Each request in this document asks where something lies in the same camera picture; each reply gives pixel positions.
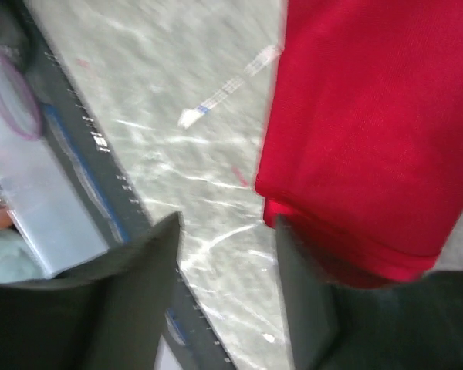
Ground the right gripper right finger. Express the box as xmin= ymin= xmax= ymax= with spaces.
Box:
xmin=275 ymin=217 xmax=463 ymax=369

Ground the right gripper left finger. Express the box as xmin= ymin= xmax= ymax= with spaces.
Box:
xmin=0 ymin=213 xmax=181 ymax=369

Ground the red cloth napkin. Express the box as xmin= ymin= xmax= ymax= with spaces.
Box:
xmin=255 ymin=1 xmax=463 ymax=288

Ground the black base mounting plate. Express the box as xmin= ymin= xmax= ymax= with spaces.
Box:
xmin=7 ymin=1 xmax=235 ymax=369

